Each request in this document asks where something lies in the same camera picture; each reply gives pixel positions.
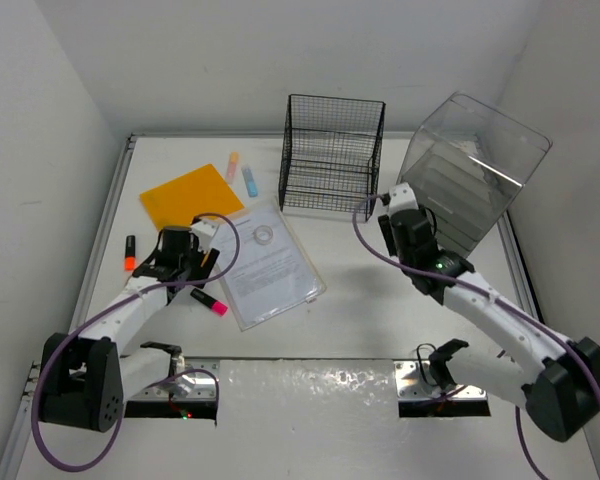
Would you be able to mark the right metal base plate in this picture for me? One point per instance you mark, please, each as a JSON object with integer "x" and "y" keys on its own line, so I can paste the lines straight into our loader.
{"x": 414, "y": 384}

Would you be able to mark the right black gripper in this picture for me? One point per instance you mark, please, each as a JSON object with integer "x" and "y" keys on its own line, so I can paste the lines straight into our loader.
{"x": 387, "y": 234}

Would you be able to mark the black pink highlighter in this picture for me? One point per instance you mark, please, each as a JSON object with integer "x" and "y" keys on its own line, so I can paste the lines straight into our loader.
{"x": 214, "y": 305}

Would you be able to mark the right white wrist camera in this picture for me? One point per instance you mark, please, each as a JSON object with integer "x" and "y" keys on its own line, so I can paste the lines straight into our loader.
{"x": 399, "y": 198}

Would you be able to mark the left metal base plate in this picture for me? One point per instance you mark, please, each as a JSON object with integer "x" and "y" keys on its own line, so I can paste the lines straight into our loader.
{"x": 197, "y": 384}

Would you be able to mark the orange plastic folder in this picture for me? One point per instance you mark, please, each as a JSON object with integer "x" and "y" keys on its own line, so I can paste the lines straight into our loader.
{"x": 178, "y": 201}

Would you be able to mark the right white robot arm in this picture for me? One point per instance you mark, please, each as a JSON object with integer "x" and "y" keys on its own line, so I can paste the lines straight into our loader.
{"x": 554, "y": 379}

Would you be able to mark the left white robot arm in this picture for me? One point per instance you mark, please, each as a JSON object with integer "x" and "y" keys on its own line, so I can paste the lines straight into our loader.
{"x": 89, "y": 378}

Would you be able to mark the blue pastel highlighter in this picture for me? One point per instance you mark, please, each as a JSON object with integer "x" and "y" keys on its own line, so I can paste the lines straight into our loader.
{"x": 251, "y": 187}

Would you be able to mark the metal base plate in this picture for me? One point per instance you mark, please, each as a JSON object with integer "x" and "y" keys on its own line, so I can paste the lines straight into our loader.
{"x": 197, "y": 384}
{"x": 414, "y": 384}

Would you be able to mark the aluminium table frame rail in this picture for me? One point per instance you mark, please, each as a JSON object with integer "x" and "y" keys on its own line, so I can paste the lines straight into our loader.
{"x": 14, "y": 450}

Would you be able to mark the clear plastic drawer organizer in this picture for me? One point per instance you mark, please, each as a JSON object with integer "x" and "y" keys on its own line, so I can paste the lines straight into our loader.
{"x": 466, "y": 163}

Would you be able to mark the black orange highlighter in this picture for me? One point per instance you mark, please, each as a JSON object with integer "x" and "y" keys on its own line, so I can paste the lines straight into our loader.
{"x": 130, "y": 253}

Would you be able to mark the black wire mesh basket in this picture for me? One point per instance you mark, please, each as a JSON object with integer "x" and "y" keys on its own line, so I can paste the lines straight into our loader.
{"x": 331, "y": 156}

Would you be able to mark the clear document sleeve with paper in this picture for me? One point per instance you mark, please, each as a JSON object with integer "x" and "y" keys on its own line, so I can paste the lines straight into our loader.
{"x": 263, "y": 282}

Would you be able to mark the orange pastel highlighter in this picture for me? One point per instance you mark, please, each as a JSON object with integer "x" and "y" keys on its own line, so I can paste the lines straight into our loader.
{"x": 232, "y": 167}

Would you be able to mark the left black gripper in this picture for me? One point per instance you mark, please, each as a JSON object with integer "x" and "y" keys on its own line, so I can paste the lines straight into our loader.
{"x": 202, "y": 262}

